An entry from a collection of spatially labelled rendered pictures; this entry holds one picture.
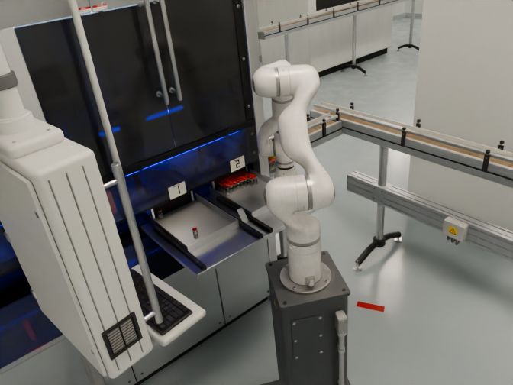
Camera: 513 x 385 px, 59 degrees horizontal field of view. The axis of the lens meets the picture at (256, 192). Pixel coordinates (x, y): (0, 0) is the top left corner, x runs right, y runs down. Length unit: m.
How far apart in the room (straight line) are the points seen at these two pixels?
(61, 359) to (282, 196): 1.26
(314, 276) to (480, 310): 1.48
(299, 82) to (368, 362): 1.57
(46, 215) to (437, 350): 2.08
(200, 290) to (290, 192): 1.10
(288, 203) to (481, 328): 1.68
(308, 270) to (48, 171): 0.91
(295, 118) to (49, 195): 0.78
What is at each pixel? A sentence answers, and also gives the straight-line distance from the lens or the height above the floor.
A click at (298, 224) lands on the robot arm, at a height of 1.13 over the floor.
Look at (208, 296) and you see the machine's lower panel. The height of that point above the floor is 0.35.
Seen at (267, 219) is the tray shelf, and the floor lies 0.88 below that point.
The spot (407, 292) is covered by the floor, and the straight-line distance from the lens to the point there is 2.97.
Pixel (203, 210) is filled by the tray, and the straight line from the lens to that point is 2.14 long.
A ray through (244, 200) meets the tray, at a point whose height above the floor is 0.88.
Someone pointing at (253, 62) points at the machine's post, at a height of 1.47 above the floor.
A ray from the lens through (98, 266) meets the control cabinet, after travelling 1.36.
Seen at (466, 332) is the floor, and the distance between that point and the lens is 2.81.
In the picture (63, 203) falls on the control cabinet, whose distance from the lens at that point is 1.23.
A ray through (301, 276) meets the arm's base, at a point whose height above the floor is 0.91.
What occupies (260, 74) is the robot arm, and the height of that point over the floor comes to 1.57.
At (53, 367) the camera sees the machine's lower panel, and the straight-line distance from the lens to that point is 2.24.
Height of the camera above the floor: 1.99
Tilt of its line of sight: 30 degrees down
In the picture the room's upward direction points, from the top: 6 degrees counter-clockwise
